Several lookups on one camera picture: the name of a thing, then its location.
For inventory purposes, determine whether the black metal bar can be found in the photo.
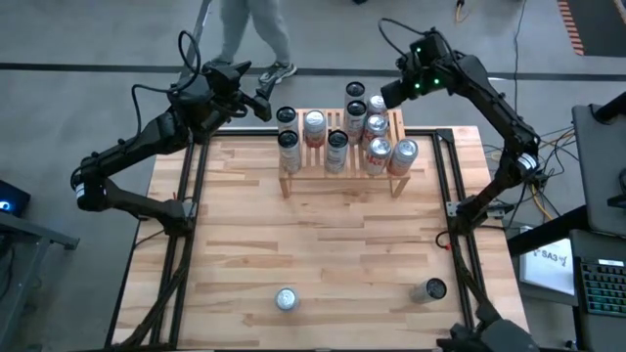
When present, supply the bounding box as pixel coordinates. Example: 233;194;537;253
506;204;591;257

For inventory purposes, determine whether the grey metal stand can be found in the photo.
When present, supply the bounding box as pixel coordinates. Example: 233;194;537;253
0;210;81;351

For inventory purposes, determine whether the person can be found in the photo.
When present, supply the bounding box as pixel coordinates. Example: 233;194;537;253
210;0;298;85

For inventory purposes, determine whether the black device blue light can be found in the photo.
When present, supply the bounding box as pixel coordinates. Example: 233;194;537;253
0;179;31;219

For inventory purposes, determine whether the white paper sign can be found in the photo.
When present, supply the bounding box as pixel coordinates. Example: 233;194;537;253
517;238;577;297

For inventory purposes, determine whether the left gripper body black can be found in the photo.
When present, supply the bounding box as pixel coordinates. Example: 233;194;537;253
202;81;248;121

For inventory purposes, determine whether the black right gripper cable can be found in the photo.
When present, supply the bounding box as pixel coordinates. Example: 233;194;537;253
377;18;426;60

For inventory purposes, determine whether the wooden slatted shelf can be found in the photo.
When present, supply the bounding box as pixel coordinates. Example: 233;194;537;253
277;108;413;199

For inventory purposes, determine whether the dark grey desk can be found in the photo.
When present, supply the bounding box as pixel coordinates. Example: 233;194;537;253
569;228;626;352

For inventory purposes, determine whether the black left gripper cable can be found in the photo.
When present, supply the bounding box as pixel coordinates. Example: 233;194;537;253
130;29;202;136

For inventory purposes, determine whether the black bulky equipment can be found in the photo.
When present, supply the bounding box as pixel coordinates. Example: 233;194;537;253
436;302;542;352

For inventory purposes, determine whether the grey side table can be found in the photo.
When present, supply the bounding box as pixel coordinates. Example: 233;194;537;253
570;103;626;236

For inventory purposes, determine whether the yellow floor cable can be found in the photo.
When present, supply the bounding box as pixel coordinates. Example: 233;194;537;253
453;0;479;24

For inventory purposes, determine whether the black mat orange striped edge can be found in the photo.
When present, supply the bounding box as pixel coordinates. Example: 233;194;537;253
556;0;626;58

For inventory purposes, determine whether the coloured cable bundle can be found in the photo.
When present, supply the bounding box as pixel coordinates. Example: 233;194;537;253
481;124;576;221

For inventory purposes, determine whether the thin black floor cable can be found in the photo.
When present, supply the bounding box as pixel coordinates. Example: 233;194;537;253
511;0;529;133

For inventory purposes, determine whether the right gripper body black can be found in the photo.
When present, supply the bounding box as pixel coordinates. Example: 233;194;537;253
380;80;411;110

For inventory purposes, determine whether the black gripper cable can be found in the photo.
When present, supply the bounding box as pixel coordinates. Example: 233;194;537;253
377;18;426;60
130;29;202;136

